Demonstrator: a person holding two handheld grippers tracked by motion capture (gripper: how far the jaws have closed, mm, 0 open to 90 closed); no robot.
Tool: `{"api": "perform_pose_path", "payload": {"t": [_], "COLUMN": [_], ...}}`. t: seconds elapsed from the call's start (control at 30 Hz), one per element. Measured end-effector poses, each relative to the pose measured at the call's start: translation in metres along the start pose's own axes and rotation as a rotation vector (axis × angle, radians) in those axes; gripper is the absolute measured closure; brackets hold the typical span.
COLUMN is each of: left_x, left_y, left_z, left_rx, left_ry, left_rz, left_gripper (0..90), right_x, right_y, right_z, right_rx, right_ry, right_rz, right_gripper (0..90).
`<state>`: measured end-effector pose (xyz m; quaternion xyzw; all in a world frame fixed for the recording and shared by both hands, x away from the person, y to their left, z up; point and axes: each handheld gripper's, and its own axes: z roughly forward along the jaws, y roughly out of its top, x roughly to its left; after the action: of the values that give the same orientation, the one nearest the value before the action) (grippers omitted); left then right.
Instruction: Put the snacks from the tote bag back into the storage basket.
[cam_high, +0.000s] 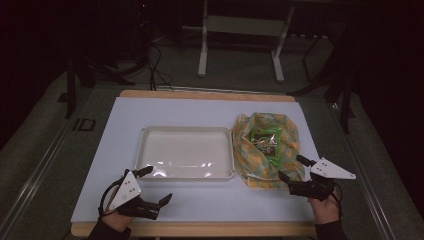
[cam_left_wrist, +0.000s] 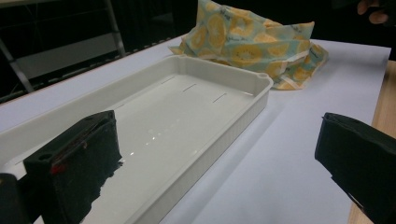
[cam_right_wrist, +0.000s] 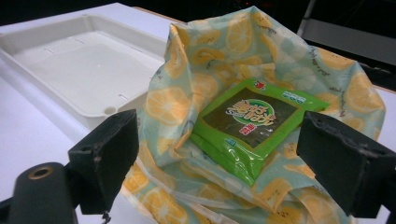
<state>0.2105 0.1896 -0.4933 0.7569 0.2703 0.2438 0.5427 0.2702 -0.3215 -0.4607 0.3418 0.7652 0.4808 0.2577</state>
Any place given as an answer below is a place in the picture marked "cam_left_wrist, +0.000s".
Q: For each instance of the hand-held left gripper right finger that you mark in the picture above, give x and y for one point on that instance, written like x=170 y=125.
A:
x=361 y=158

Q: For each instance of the grey metal stand frame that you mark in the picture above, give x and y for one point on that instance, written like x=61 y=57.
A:
x=65 y=53

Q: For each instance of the white paper table cover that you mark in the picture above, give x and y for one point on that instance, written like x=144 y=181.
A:
x=280 y=149

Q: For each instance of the kiwi print teal packet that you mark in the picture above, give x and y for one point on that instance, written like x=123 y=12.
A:
x=183 y=48
x=218 y=28
x=302 y=73

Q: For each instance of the white plastic tray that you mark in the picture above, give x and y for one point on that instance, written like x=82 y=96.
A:
x=186 y=124

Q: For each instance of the yellow patterned cloth bag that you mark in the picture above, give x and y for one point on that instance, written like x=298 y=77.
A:
x=274 y=46

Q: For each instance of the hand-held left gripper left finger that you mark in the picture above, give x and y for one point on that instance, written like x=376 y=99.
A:
x=77 y=161

